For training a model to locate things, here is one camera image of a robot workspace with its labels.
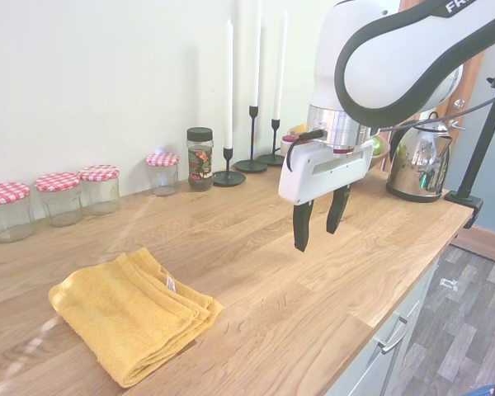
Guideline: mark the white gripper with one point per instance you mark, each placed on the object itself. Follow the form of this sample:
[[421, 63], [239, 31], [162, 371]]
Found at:
[[313, 177]]

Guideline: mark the yellow towel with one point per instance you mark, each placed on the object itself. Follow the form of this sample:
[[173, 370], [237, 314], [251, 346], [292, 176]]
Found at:
[[128, 313]]

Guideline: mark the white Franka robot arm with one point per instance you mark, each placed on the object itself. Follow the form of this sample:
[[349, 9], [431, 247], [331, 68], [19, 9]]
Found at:
[[396, 62]]

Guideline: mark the wooden fruit bowl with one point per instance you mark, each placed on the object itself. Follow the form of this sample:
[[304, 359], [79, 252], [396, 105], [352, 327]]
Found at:
[[381, 160]]

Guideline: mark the tall black candle holder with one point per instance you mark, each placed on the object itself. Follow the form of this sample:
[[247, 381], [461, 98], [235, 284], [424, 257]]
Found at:
[[251, 165]]

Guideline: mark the yellow lemon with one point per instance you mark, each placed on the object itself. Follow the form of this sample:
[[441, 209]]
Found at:
[[299, 129]]

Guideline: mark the green apple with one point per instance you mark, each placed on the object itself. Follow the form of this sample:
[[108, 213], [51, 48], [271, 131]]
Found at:
[[375, 145]]

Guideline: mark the short black candle holder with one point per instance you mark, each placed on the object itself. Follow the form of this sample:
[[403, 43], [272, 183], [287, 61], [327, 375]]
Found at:
[[229, 178]]

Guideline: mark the stainless steel kettle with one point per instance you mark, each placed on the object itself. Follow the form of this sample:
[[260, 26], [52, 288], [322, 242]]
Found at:
[[418, 165]]

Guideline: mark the coffee jar black lid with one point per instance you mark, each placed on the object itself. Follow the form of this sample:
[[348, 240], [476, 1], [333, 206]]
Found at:
[[200, 161]]

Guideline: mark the white taper candle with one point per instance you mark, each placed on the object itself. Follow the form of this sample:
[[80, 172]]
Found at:
[[255, 62], [229, 82], [279, 70]]

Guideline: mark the glass jar red checkered lid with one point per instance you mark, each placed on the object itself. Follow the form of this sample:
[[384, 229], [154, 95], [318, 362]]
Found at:
[[101, 191], [8, 214], [163, 175], [59, 202]]

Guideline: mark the white kitchen cabinet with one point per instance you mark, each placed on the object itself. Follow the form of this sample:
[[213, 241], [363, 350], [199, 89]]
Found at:
[[396, 363]]

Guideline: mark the silver door lock knob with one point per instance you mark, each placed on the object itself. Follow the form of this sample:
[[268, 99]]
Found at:
[[460, 103]]

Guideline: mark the wooden door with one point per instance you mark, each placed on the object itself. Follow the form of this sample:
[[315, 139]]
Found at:
[[472, 82]]

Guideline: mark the black clamped camera stand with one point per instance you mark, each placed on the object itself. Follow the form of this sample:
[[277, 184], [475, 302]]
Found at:
[[464, 196]]

